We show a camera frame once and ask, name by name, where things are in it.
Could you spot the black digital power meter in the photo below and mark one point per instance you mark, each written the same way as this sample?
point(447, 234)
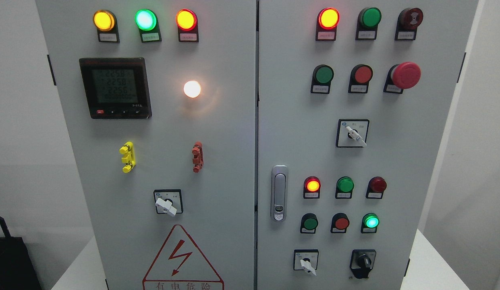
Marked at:
point(116, 88)

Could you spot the green lamp button lower right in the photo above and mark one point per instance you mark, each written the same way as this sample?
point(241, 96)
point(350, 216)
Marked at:
point(370, 223)

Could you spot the red push button lower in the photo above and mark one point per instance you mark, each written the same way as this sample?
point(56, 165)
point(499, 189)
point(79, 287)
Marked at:
point(340, 223)

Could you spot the green push button lower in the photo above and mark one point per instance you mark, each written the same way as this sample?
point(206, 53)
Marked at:
point(309, 223)

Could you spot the red emergency stop mushroom button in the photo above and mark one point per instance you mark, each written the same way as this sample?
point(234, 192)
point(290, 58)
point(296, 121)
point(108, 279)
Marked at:
point(402, 76)

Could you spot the green push button upper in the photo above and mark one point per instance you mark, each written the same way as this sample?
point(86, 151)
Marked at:
point(321, 79)

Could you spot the silver door lock handle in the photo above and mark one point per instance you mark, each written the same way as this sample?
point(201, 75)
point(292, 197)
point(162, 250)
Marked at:
point(279, 192)

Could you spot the dark red buzzer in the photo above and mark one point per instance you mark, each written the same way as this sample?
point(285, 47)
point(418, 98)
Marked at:
point(408, 21)

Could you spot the white glowing indicator lamp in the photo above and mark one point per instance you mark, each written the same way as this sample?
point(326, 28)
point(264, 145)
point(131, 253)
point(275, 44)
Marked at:
point(192, 89)

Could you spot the red indicator light right top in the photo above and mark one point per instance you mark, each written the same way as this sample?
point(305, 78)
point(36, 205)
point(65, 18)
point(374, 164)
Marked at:
point(327, 23)

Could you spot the yellow terminal connector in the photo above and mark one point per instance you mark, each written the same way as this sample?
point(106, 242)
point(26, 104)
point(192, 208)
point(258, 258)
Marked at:
point(128, 156)

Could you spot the red lightning warning sticker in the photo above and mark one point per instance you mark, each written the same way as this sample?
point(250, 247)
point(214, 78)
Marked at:
point(181, 265)

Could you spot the green lit indicator light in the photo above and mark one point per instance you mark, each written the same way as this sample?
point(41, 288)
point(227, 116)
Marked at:
point(147, 23)

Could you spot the white selector switch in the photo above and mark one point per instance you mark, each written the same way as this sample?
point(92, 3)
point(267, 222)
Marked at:
point(306, 260)
point(352, 133)

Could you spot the red push button upper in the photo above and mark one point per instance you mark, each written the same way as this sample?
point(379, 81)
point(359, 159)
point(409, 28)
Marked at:
point(359, 80)

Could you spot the green push button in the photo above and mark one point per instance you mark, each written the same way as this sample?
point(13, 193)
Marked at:
point(321, 79)
point(309, 223)

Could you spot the green indicator light lower middle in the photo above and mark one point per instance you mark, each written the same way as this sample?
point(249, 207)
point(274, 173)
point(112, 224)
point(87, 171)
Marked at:
point(344, 188)

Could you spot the red push button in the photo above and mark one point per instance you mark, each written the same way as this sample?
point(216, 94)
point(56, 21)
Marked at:
point(359, 80)
point(340, 223)

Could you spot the red indicator light left door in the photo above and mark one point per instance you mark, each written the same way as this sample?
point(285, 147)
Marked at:
point(187, 25)

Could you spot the red indicator light lower left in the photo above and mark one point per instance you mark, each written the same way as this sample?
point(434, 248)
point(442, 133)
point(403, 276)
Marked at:
point(311, 188)

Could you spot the green indicator light right top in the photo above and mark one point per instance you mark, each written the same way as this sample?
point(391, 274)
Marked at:
point(367, 23)

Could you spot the white selector switch upper right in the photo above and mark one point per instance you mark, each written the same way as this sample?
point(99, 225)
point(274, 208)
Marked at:
point(352, 133)

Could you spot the yellow indicator light top left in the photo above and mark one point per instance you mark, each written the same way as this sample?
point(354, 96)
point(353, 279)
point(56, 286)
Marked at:
point(107, 26)

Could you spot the grey electrical control cabinet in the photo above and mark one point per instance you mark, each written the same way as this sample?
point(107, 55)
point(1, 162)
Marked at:
point(254, 62)

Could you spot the black device with antenna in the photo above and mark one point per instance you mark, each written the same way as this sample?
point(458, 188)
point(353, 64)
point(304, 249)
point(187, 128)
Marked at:
point(16, 268)

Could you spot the red indicator light lower right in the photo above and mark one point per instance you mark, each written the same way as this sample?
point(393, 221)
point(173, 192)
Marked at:
point(376, 187)

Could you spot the white selector switch bottom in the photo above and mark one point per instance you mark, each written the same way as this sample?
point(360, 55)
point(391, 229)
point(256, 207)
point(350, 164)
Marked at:
point(306, 260)

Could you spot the white selector switch left door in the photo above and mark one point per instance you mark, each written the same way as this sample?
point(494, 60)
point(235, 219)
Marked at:
point(168, 201)

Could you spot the red terminal connector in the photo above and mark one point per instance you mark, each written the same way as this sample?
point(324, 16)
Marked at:
point(197, 159)

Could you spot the black knob selector switch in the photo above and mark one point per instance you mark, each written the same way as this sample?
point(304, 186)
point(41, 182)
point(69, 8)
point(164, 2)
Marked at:
point(362, 262)

